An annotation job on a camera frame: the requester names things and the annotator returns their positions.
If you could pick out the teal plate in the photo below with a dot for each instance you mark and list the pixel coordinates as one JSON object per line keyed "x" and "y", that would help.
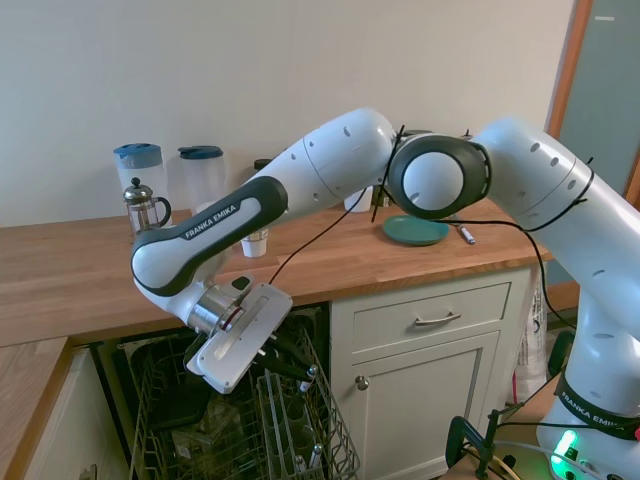
{"x": 415, "y": 231}

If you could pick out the glass French press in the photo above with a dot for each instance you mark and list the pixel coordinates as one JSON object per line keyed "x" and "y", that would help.
{"x": 142, "y": 210}

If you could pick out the white printed bag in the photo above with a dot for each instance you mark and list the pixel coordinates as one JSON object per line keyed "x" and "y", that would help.
{"x": 530, "y": 350}

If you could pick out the white paper cup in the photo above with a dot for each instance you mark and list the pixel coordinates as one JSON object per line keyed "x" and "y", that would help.
{"x": 361, "y": 200}
{"x": 255, "y": 246}

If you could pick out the grey cutlery basket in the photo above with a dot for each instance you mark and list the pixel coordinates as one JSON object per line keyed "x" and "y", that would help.
{"x": 272, "y": 425}

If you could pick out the metal capped cutlery piece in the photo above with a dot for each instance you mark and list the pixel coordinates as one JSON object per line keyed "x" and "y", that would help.
{"x": 299, "y": 462}
{"x": 316, "y": 454}

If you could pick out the clear pitcher blue lid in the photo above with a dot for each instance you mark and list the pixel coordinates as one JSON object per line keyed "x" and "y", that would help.
{"x": 200, "y": 175}
{"x": 142, "y": 170}

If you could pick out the marker pen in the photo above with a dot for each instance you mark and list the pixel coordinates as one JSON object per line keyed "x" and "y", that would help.
{"x": 466, "y": 233}

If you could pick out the dark metal clamp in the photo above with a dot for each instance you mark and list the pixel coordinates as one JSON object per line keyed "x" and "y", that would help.
{"x": 462, "y": 435}

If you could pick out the white corner cabinet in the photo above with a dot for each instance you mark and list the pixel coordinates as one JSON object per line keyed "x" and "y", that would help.
{"x": 75, "y": 425}

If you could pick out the glass door wooden frame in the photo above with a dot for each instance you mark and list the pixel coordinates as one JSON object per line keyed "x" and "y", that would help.
{"x": 595, "y": 75}

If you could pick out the white kitchen cabinet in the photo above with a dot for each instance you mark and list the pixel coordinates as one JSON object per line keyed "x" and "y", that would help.
{"x": 425, "y": 400}

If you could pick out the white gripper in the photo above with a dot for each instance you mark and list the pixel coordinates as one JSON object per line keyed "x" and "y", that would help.
{"x": 245, "y": 340}

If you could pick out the metal cabinet knob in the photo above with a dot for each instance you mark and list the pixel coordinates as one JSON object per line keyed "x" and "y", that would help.
{"x": 362, "y": 383}

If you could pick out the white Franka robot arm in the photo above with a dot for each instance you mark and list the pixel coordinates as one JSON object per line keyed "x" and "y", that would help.
{"x": 340, "y": 155}

